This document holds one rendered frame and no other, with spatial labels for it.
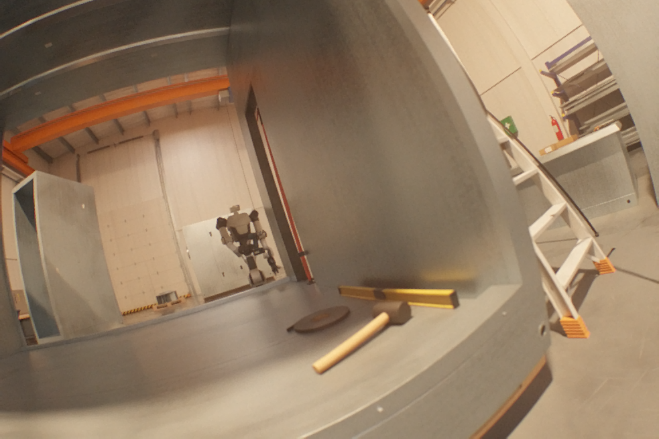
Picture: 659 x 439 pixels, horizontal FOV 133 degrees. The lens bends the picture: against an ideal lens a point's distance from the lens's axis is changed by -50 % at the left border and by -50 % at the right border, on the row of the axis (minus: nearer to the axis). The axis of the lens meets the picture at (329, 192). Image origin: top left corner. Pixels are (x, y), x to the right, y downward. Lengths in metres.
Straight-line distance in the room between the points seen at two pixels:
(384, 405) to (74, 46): 3.42
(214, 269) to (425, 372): 7.56
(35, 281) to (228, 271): 4.92
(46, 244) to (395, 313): 5.05
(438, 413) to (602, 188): 2.31
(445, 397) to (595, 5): 2.29
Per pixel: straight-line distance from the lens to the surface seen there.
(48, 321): 6.05
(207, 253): 7.94
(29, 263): 6.05
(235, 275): 7.91
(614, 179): 2.62
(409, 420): 0.55
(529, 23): 7.92
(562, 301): 1.20
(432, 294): 0.87
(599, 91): 6.30
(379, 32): 0.92
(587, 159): 2.62
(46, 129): 11.78
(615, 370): 1.05
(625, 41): 2.27
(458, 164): 0.73
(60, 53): 3.43
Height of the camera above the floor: 0.70
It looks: 8 degrees up
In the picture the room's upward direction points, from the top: 20 degrees counter-clockwise
